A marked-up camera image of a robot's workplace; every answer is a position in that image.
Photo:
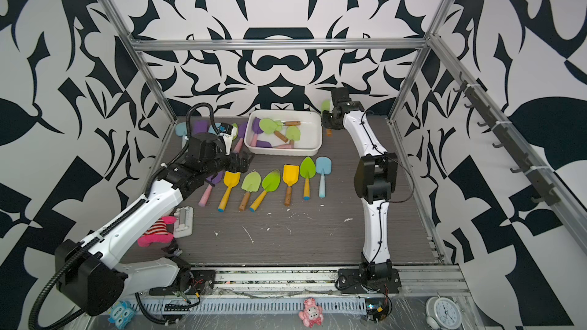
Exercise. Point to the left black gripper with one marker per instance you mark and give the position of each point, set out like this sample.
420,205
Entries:
244,162

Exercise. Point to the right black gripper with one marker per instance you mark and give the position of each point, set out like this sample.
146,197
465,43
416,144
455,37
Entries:
325,120

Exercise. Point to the green shovel brown wooden handle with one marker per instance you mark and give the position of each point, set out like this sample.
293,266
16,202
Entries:
325,107

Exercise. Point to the purple pointed shovel pink handle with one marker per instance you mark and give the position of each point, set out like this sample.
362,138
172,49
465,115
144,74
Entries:
211,183

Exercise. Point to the purple square shovel pink handle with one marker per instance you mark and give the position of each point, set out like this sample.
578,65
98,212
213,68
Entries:
200,127

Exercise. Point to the yellow toy shovel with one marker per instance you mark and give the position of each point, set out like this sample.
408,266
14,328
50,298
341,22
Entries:
230,180

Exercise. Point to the teal square shovel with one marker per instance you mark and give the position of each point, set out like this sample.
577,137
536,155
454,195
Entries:
181,129

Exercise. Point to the light blue pointed shovel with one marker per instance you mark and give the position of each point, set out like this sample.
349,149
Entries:
323,168

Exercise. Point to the green shovel yellow blue-tipped handle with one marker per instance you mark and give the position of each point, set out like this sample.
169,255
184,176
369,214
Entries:
307,172

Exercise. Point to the white plastic storage box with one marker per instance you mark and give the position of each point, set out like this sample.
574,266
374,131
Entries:
309,124

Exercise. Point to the green pointed shovel yellow handle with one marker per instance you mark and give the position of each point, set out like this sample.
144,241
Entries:
270,183

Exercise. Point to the yellow shovel wooden handle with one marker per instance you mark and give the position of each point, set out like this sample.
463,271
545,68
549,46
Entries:
290,177

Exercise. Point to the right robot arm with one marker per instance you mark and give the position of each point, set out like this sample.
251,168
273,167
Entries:
374,181

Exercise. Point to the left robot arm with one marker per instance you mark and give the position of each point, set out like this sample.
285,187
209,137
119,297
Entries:
94,276

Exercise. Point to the green shovel in box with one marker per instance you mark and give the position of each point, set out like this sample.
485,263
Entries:
293,134

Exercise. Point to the purple shovel lying in box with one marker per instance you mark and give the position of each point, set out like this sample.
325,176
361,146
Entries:
266,144

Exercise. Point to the white brush block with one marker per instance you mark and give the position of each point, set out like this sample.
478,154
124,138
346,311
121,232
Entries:
184,225

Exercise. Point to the pink striped plush doll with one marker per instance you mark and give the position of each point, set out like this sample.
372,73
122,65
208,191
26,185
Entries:
158,232

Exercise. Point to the blue owl toy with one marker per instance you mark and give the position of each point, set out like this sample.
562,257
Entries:
121,314

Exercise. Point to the pink bear toy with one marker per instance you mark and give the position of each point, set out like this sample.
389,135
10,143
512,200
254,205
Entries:
312,314

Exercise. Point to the small green circuit board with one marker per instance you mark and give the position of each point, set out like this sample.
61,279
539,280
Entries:
377,310

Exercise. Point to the white alarm clock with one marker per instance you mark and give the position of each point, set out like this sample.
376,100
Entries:
443,313

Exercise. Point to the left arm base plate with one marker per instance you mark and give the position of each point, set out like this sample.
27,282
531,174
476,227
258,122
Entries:
197,281

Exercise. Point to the white slotted cable duct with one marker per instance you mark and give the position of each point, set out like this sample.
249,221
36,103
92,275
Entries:
247,306

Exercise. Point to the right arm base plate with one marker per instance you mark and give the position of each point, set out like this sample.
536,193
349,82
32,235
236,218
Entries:
352,281

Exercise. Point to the black wall hook rack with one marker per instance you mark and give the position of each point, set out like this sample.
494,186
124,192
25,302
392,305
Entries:
510,139

